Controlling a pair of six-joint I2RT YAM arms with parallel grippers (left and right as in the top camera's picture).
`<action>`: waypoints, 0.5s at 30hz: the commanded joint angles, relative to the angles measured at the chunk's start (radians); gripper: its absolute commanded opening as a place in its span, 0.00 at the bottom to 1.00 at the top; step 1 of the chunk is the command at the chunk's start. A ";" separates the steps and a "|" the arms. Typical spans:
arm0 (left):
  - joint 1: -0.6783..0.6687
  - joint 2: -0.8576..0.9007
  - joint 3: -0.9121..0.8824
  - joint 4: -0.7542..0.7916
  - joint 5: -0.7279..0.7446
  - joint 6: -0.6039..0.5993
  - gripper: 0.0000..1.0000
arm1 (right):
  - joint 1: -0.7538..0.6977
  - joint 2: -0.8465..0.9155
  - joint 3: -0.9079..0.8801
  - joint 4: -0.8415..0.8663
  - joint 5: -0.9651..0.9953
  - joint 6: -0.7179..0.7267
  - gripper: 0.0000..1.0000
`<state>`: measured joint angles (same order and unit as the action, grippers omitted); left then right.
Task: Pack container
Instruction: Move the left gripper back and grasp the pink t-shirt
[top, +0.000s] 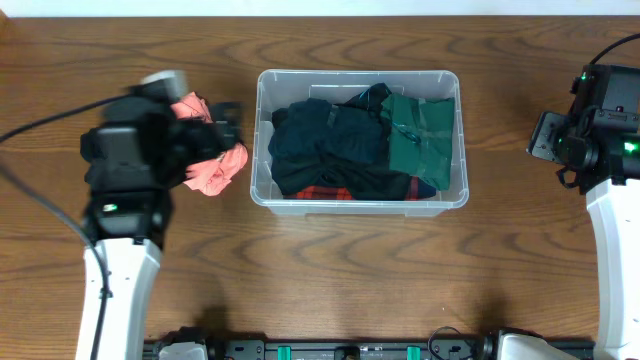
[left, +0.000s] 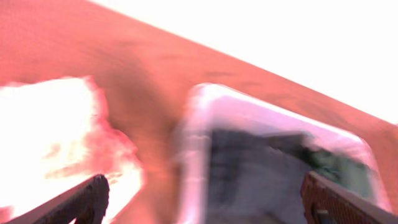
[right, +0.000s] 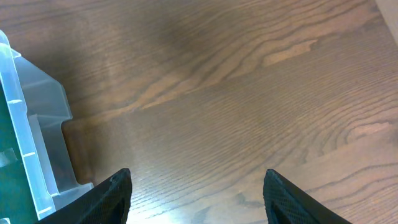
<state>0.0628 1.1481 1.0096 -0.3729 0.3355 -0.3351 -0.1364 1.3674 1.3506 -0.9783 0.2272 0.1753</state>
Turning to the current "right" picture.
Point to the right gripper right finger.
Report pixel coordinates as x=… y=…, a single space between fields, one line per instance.
x=286 y=203

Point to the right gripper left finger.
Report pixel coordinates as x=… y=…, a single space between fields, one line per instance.
x=107 y=203

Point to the dark green garment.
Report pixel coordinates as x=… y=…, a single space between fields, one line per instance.
x=16 y=201

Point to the clear plastic storage bin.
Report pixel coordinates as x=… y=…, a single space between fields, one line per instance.
x=38 y=106

